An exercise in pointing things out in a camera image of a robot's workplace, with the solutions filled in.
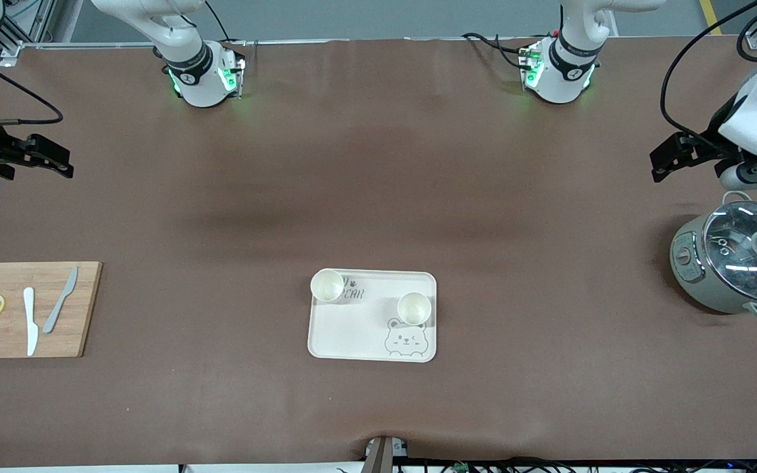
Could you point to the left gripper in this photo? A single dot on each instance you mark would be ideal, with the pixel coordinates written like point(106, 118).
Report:
point(711, 140)

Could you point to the white plastic cup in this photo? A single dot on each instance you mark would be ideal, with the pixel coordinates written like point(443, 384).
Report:
point(414, 307)
point(327, 286)

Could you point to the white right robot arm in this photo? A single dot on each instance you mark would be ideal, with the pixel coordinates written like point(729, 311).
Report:
point(188, 72)

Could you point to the cream tray with bear print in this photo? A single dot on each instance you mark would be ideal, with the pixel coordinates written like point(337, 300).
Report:
point(352, 328)

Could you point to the glass pot lid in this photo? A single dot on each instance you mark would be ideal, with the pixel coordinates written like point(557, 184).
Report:
point(746, 269)

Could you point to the grey-green cooking pot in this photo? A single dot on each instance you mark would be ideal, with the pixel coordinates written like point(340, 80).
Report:
point(700, 289)

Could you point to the grey plastic knife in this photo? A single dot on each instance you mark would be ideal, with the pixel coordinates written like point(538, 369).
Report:
point(56, 315)

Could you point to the white plastic knife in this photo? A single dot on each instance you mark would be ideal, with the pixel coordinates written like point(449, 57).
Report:
point(30, 328)

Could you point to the wooden cutting board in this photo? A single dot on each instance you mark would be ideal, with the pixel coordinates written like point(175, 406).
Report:
point(83, 328)

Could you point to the metal table clamp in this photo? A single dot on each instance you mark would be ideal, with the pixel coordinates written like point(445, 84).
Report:
point(385, 453)

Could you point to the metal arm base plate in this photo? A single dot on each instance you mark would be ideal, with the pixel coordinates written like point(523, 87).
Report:
point(523, 66)
point(241, 79)

